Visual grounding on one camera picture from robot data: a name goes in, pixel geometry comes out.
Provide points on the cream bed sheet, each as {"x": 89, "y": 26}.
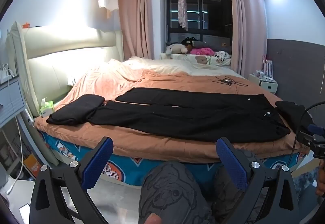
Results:
{"x": 177, "y": 66}

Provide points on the orange box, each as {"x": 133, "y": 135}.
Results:
{"x": 31, "y": 167}

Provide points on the white nightstand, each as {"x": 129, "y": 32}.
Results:
{"x": 266, "y": 87}

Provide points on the pink cloth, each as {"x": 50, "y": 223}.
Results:
{"x": 201, "y": 51}

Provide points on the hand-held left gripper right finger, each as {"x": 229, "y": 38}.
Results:
{"x": 232, "y": 163}

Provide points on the black white printed cloth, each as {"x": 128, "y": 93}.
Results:
{"x": 222, "y": 54}

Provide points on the white power strip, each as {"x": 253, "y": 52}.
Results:
{"x": 5, "y": 73}

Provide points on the brown blanket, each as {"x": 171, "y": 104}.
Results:
{"x": 165, "y": 147}

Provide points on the cream padded headboard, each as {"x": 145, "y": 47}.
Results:
{"x": 63, "y": 43}

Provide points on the grey plush toy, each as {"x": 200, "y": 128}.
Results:
{"x": 175, "y": 48}

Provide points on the person's legs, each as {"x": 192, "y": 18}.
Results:
{"x": 172, "y": 188}

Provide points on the grey nightstand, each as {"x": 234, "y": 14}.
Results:
{"x": 11, "y": 102}

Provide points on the person's right hand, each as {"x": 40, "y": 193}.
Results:
{"x": 321, "y": 178}

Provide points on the pink curtain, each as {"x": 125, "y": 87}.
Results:
{"x": 248, "y": 31}
{"x": 134, "y": 23}

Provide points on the crumpled black garment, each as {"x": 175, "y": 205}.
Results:
{"x": 292, "y": 112}

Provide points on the green tissue box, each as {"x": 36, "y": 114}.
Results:
{"x": 47, "y": 109}

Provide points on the dark window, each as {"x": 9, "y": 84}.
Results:
{"x": 200, "y": 15}

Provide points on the floral hanging garment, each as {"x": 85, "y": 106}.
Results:
{"x": 182, "y": 10}

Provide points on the small orange item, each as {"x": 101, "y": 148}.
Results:
{"x": 26, "y": 25}

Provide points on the black pants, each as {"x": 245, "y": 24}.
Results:
{"x": 190, "y": 117}

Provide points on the black plush toy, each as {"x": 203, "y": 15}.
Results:
{"x": 189, "y": 41}

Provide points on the folded black garment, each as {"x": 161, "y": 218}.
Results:
{"x": 76, "y": 109}

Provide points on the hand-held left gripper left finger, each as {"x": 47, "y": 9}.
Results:
{"x": 97, "y": 163}

